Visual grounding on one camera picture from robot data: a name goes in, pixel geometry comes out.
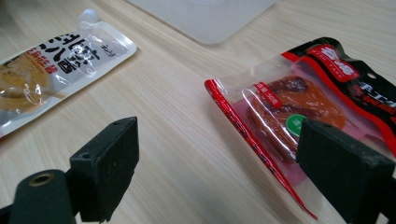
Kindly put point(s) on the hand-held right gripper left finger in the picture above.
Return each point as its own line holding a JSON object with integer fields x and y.
{"x": 106, "y": 161}

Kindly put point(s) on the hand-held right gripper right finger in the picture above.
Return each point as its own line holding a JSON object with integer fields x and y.
{"x": 345, "y": 168}

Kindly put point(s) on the red and clear snack packet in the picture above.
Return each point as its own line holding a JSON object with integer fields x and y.
{"x": 289, "y": 96}

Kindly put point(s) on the clear plastic container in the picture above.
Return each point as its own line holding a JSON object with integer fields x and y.
{"x": 205, "y": 18}

